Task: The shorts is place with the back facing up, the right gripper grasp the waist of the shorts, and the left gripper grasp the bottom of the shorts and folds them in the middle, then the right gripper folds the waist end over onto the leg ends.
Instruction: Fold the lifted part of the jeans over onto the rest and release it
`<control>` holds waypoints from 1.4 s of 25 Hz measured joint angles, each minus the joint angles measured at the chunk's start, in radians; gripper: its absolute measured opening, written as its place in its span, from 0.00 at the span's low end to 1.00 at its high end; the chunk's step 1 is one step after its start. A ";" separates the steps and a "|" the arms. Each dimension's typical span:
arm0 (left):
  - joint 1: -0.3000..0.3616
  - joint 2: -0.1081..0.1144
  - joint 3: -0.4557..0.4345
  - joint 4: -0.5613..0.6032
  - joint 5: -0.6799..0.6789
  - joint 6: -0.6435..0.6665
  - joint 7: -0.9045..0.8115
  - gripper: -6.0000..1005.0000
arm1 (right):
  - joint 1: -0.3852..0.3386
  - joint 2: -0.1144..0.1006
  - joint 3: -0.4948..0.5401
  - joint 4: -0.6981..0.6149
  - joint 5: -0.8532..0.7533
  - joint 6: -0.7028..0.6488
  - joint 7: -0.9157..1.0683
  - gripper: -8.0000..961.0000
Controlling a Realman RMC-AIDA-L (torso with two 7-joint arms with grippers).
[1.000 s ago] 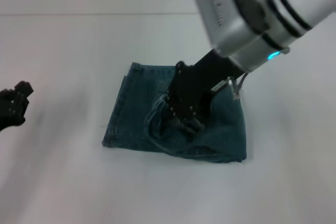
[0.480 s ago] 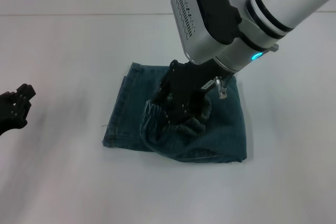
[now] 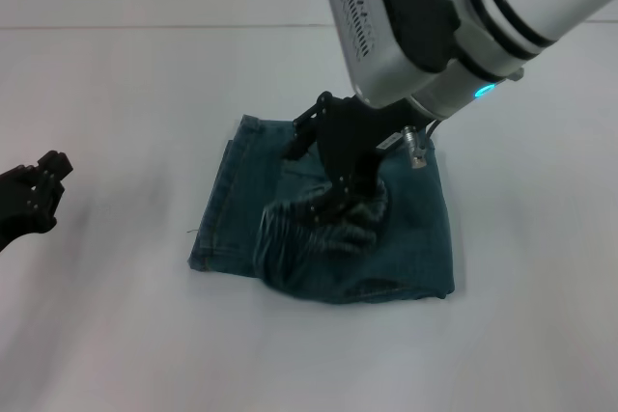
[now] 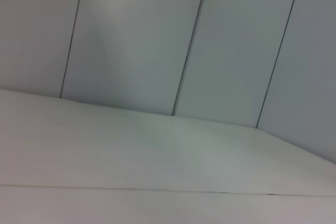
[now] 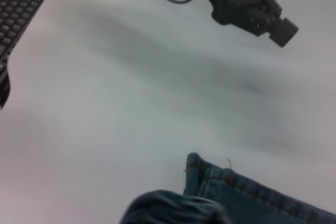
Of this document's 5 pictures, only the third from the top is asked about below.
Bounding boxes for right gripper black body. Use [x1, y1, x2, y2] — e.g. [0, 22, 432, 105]
[316, 95, 427, 187]

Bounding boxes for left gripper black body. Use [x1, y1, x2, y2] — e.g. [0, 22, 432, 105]
[0, 166, 57, 255]

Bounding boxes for blue denim shorts with print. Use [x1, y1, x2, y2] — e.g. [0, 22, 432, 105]
[186, 114, 456, 306]

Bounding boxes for right arm connector with cable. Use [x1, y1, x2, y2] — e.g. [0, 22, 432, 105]
[402, 117, 443, 170]

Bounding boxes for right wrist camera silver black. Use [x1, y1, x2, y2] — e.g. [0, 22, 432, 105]
[323, 0, 463, 110]

